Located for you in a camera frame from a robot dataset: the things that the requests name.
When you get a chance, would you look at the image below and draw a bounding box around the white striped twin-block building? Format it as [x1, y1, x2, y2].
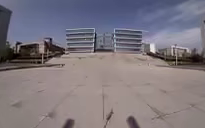
[65, 27, 144, 54]

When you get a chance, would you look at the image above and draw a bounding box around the grey stone slab plaza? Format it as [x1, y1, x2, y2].
[0, 53, 205, 128]

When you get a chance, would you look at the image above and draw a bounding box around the small white building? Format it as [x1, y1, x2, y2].
[143, 42, 157, 54]

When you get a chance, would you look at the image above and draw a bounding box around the pale pole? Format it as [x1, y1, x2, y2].
[40, 42, 45, 65]
[174, 44, 179, 66]

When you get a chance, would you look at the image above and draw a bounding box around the robot's own part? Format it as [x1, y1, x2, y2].
[62, 118, 76, 128]
[126, 115, 141, 128]

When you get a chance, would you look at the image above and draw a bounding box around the low brown brick building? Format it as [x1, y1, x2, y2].
[14, 37, 66, 56]

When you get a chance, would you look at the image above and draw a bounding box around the low white building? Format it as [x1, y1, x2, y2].
[158, 45, 192, 58]

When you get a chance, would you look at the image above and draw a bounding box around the dark asphalt road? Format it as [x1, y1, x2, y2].
[0, 58, 66, 73]

